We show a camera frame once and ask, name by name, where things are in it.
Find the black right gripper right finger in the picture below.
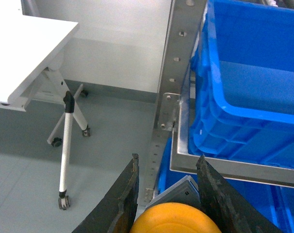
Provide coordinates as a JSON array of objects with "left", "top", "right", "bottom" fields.
[{"left": 196, "top": 156, "right": 281, "bottom": 233}]

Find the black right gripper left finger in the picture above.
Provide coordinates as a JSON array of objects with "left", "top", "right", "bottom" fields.
[{"left": 73, "top": 153, "right": 139, "bottom": 233}]

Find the yellow mushroom push button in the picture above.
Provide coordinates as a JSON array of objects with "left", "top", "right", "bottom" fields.
[{"left": 130, "top": 175, "right": 221, "bottom": 233}]

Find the blue crate lower middle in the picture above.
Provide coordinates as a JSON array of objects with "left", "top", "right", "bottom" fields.
[{"left": 158, "top": 137, "right": 294, "bottom": 233}]

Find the blue crate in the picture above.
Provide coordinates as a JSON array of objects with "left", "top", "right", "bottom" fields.
[
  {"left": 158, "top": 137, "right": 294, "bottom": 233},
  {"left": 188, "top": 0, "right": 294, "bottom": 169}
]

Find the metal shelf rack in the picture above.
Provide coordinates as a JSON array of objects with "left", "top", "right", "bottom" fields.
[{"left": 138, "top": 0, "right": 294, "bottom": 206}]

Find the blue crate upper middle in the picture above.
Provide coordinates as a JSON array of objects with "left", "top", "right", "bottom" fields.
[{"left": 188, "top": 0, "right": 294, "bottom": 169}]

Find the white folding table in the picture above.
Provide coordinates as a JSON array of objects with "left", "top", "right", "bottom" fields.
[{"left": 0, "top": 15, "right": 90, "bottom": 210}]

